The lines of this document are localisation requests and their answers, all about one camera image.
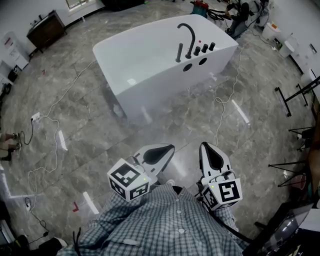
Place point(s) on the white round bucket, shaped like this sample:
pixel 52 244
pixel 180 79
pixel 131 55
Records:
pixel 270 32

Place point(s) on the person's black trouser leg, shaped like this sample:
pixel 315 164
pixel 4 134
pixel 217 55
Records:
pixel 177 190

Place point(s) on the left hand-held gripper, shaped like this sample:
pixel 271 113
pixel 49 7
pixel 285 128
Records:
pixel 126 178

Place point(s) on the dark wooden cabinet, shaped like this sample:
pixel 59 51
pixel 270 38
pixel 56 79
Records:
pixel 46 31

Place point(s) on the white square bin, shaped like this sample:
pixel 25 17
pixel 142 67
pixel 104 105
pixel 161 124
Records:
pixel 286 50

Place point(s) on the white bathtub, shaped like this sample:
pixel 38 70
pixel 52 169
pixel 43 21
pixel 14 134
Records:
pixel 140 55

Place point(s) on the person's white shoe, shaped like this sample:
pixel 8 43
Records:
pixel 170 182

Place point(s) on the black faucet knob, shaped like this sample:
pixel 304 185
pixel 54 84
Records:
pixel 205 48
pixel 212 46
pixel 197 50

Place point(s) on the white power strip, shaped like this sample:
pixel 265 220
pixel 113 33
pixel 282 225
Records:
pixel 36 116

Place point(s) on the green red vacuum cleaner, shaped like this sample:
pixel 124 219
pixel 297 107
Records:
pixel 200 8

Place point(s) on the white floor cabinet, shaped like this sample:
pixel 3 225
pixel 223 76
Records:
pixel 15 52

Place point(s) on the black metal floor stand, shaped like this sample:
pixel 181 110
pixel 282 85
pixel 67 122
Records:
pixel 283 102

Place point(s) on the person's checked shirt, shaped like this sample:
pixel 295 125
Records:
pixel 155 225

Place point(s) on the black tripod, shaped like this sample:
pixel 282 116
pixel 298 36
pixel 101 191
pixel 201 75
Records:
pixel 307 135
pixel 287 164

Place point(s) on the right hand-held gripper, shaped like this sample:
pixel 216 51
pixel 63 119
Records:
pixel 225 192

